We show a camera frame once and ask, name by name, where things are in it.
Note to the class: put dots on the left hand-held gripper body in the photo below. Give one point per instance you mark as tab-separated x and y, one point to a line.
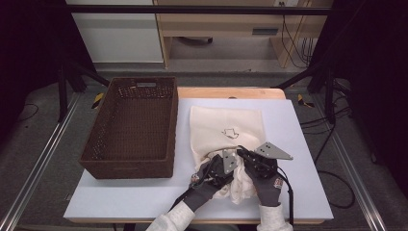
229	161

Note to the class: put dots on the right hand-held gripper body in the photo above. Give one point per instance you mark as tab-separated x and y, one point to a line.
272	151

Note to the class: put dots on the white cloth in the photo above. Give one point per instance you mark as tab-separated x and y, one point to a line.
241	188

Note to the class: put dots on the brown woven basket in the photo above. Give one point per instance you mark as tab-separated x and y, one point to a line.
134	128

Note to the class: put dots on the person's right hand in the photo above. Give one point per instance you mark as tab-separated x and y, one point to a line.
267	191

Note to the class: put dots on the person's left hand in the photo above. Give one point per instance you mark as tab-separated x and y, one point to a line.
200	192

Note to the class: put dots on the yellow black tape piece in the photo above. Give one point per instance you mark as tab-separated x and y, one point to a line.
97	100
303	101

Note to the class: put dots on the black metal stand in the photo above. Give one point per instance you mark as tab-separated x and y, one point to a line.
328	96
62	93

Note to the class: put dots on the light wooden desk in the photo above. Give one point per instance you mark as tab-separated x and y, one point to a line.
224	24

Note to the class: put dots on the dark curtain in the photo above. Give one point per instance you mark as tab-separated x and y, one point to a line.
375	64
29	48

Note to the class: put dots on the white cabinet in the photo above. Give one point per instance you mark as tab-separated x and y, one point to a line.
118	38

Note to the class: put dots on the aluminium floor rail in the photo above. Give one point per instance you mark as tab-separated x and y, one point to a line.
38	160
352	170

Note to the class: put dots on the black horizontal frame bar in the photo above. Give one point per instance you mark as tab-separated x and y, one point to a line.
192	9

